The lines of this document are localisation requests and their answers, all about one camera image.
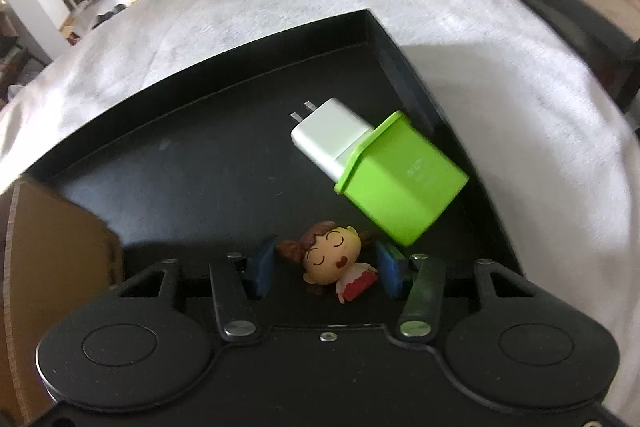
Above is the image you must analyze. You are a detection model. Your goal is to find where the black tray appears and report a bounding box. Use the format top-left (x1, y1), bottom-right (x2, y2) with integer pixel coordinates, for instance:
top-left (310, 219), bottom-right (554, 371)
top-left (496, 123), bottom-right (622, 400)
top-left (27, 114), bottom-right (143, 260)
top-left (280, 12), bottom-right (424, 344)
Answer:
top-left (17, 9), bottom-right (526, 308)

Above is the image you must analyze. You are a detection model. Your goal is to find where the white wall charger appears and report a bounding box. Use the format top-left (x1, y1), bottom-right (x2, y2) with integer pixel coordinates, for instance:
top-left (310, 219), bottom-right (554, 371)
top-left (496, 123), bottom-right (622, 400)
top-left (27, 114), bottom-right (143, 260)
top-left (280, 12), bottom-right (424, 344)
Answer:
top-left (289, 98), bottom-right (377, 182)

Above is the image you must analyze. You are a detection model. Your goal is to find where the brown haired doll figure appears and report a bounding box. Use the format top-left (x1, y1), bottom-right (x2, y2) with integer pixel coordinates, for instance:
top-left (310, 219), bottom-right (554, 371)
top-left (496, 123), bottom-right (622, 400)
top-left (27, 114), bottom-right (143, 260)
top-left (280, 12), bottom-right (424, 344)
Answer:
top-left (277, 221), bottom-right (378, 305)

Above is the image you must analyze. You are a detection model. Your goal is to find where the brown cardboard box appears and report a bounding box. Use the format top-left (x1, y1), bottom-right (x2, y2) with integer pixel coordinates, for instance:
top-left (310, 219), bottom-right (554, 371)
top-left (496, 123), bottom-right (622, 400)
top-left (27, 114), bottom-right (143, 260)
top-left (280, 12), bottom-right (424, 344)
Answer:
top-left (0, 179), bottom-right (125, 427)

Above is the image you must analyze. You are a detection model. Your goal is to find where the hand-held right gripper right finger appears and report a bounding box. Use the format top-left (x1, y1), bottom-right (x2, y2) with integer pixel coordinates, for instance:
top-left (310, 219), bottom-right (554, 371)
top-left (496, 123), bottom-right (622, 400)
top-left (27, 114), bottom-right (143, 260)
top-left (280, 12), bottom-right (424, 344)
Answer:
top-left (376, 241), bottom-right (541, 343)

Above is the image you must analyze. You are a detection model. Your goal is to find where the small green bin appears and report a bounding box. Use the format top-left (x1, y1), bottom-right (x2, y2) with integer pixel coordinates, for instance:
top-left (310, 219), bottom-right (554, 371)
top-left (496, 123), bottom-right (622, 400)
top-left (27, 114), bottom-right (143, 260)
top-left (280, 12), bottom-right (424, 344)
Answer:
top-left (334, 110), bottom-right (470, 247)

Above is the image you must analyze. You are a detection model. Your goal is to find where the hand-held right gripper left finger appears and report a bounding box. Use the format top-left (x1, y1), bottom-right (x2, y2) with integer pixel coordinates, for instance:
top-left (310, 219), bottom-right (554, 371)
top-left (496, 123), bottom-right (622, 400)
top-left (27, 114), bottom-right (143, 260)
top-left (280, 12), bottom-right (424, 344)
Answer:
top-left (112, 234), bottom-right (278, 344)

